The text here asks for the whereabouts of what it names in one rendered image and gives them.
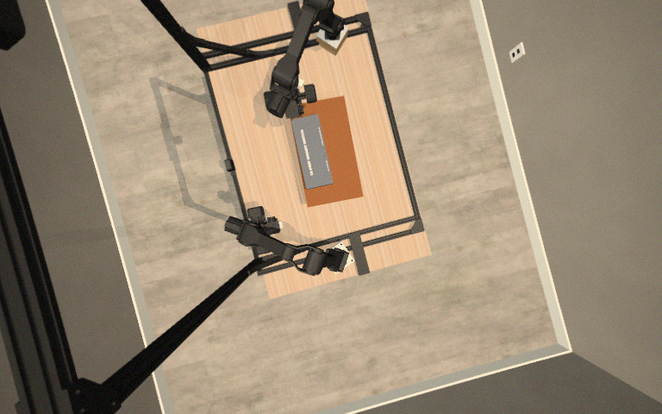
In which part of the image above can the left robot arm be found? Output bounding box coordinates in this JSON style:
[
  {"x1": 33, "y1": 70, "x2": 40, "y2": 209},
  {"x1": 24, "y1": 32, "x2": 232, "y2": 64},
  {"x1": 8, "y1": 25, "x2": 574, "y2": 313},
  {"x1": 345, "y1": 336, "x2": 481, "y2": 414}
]
[{"x1": 267, "y1": 0, "x2": 346, "y2": 119}]

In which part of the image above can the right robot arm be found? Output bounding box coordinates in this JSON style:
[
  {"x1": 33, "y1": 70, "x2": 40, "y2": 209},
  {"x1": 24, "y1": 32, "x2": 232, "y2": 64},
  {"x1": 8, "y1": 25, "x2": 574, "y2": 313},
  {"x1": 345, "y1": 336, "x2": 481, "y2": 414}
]
[{"x1": 224, "y1": 216, "x2": 349, "y2": 276}]

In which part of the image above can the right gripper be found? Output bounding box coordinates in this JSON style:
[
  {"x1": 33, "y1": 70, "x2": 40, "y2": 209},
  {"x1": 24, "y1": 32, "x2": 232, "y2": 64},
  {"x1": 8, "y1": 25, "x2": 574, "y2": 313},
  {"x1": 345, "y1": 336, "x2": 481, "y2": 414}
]
[{"x1": 247, "y1": 206, "x2": 270, "y2": 255}]

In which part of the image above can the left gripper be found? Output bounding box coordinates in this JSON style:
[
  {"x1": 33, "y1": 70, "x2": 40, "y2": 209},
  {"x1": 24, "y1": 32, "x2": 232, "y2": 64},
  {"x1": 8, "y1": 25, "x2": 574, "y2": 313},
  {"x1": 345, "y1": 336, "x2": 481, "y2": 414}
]
[{"x1": 264, "y1": 84, "x2": 317, "y2": 108}]

